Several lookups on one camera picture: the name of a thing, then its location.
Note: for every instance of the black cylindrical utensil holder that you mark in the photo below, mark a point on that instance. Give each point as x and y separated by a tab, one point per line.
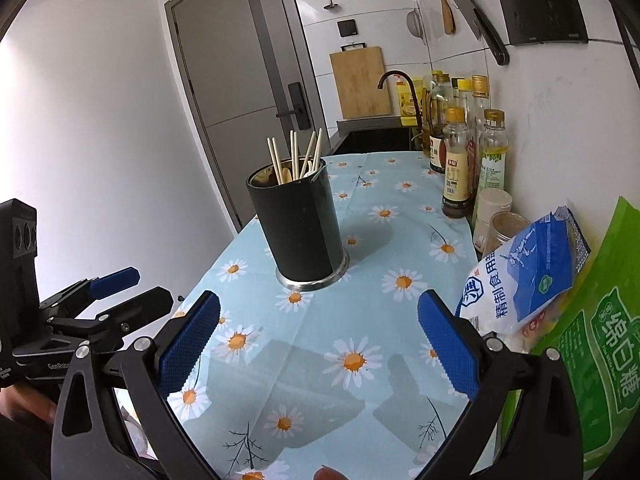
295	230

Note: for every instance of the clear jar with brown contents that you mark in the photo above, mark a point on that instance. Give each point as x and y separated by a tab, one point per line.
507	227

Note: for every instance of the white-lidded jar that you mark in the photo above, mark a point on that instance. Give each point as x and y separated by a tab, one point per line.
492	205

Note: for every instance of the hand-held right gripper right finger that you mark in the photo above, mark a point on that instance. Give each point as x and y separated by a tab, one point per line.
450	345

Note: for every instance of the black sink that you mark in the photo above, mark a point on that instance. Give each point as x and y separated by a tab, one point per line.
375	137

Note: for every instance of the bundle of beige chopsticks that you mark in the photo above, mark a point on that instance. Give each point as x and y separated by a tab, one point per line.
293	152

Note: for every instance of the clear bag with red print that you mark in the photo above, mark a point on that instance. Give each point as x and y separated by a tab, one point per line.
532	332

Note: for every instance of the metal strainer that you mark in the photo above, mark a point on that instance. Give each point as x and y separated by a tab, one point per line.
415	22

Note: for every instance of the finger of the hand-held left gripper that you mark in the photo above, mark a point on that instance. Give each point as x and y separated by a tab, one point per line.
117	280
145	305

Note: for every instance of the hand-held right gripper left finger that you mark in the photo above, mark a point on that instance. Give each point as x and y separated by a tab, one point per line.
192	342

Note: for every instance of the black wall panel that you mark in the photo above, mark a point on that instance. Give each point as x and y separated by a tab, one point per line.
542	5

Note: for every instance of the tall yellow-capped bottle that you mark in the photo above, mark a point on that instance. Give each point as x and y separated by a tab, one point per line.
479	105

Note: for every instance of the dark bottle with red label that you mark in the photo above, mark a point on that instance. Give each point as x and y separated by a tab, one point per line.
437	152

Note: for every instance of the wooden cutting board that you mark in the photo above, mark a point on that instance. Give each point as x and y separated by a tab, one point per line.
360	82

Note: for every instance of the black faucet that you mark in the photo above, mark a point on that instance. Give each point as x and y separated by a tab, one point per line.
416	110

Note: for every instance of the person's left hand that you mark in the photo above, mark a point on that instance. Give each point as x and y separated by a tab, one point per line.
25	402

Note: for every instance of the black wall switch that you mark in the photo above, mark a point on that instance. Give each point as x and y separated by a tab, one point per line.
347	27

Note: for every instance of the grey door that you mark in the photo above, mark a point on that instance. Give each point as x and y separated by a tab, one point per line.
235	85

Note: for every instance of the green sugar bag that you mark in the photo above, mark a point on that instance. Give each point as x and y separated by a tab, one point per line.
600	360

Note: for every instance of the person's right hand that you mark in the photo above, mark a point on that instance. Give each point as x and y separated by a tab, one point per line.
329	474

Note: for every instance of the blue daisy-print tablecloth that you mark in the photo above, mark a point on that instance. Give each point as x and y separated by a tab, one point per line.
370	245

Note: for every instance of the blue and white salt bag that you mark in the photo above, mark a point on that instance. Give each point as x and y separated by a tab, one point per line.
520	280

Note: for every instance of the oil bottle with green label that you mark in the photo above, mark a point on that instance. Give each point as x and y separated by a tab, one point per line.
492	165

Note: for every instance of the short yellow-capped bottle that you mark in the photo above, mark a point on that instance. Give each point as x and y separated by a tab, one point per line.
461	91

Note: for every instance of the dark bottle with beige label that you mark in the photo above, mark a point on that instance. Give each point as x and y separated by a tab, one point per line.
457	180

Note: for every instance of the yellow detergent bottle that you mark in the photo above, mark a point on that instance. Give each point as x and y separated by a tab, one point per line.
406	105

